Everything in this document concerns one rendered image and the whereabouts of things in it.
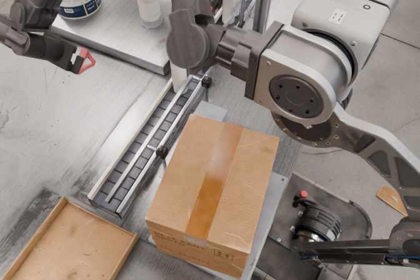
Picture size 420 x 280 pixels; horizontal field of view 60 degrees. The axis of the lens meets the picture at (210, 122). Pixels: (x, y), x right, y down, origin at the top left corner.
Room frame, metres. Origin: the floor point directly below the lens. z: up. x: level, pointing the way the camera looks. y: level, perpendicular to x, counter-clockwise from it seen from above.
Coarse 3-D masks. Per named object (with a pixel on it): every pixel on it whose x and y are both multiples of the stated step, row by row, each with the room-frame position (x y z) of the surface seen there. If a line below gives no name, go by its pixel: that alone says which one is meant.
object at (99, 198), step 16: (192, 80) 0.87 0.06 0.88; (160, 112) 0.72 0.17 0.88; (176, 112) 0.72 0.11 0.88; (144, 128) 0.66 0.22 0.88; (160, 128) 0.66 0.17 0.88; (128, 160) 0.54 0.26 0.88; (144, 160) 0.54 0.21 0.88; (112, 176) 0.49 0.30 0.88; (128, 176) 0.49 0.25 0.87; (112, 208) 0.38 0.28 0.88
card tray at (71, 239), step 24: (48, 216) 0.36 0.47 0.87; (72, 216) 0.38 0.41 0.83; (96, 216) 0.38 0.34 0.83; (48, 240) 0.30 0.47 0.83; (72, 240) 0.30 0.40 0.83; (96, 240) 0.30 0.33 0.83; (120, 240) 0.30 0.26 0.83; (24, 264) 0.24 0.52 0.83; (48, 264) 0.24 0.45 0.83; (72, 264) 0.24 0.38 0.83; (96, 264) 0.24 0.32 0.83; (120, 264) 0.23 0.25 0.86
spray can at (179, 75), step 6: (174, 66) 0.80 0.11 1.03; (174, 72) 0.80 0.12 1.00; (180, 72) 0.80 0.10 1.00; (186, 72) 0.82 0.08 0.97; (174, 78) 0.80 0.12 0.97; (180, 78) 0.80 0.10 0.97; (186, 78) 0.82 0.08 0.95; (174, 84) 0.81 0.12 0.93; (180, 84) 0.80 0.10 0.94; (174, 90) 0.81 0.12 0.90; (186, 90) 0.81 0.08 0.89
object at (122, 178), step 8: (240, 0) 1.21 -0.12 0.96; (232, 16) 1.12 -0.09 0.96; (224, 24) 1.07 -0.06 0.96; (184, 88) 0.77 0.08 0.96; (176, 96) 0.73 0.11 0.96; (168, 112) 0.67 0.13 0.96; (160, 120) 0.64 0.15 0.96; (152, 136) 0.58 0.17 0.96; (144, 144) 0.55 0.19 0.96; (136, 160) 0.50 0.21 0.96; (128, 168) 0.47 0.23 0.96; (120, 184) 0.42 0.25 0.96; (112, 192) 0.40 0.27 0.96; (104, 200) 0.38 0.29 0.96
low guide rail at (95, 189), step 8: (216, 16) 1.17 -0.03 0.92; (168, 88) 0.81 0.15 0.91; (160, 96) 0.77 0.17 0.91; (152, 104) 0.73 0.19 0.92; (152, 112) 0.71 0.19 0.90; (144, 120) 0.67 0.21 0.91; (136, 128) 0.64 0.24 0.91; (128, 144) 0.58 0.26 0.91; (120, 152) 0.55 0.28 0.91; (112, 160) 0.52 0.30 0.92; (112, 168) 0.50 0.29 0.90; (104, 176) 0.47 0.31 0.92; (96, 184) 0.44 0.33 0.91; (96, 192) 0.42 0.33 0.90
